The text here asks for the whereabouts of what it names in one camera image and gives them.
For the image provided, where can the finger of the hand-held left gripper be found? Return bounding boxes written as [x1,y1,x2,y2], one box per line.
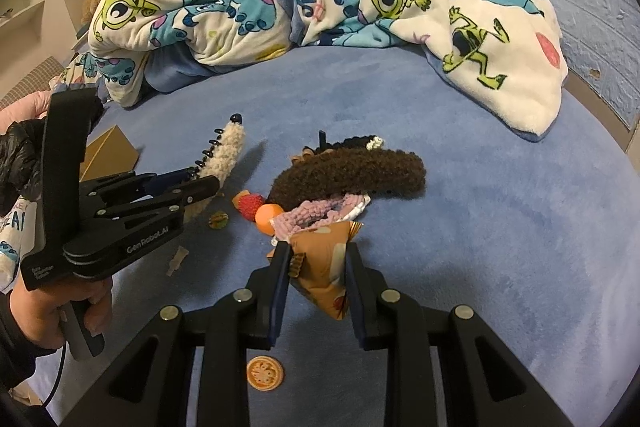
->
[96,175,221,231]
[80,166,202,204]

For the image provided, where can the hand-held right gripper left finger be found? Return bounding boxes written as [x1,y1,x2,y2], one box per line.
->
[60,241,294,427]

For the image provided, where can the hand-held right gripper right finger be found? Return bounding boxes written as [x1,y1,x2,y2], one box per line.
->
[345,242,572,427]

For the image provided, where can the brown triangular snack packet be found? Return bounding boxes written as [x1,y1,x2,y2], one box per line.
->
[290,221,362,321]

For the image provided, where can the brown cardboard box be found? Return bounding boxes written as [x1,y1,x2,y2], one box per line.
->
[79,125,142,180]

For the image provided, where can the white fuzzy hair claw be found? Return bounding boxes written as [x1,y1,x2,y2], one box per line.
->
[182,112,246,224]

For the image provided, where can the person's left forearm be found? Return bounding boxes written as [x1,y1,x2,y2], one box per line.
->
[0,292,57,390]

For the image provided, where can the person's left hand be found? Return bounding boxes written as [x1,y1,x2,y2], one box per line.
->
[9,278,114,351]

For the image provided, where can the black puffy jacket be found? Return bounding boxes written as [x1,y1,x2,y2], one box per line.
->
[0,119,45,219]

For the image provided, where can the small clear plastic bottle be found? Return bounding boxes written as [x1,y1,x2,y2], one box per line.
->
[166,245,189,277]

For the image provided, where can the red knitted ball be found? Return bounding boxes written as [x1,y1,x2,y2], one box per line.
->
[237,193,265,222]

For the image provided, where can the orange peach toy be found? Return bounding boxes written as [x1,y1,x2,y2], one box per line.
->
[254,203,286,237]

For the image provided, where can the pink ruffled scrunchie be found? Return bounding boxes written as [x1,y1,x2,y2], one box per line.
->
[270,192,372,242]

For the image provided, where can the orange round lid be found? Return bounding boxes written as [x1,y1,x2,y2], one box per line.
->
[246,355,285,392]

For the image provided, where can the pink cloth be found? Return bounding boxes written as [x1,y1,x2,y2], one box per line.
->
[0,90,52,124]

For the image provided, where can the blue plush bed sheet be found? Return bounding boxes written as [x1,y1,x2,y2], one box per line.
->
[30,44,640,427]

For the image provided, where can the brown fuzzy hair claw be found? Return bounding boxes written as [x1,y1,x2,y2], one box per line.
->
[269,131,427,208]

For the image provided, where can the white wall shelf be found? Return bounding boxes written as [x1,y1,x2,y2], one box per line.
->
[0,0,52,100]

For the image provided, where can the black cable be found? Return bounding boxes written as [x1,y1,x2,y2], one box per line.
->
[39,341,67,409]

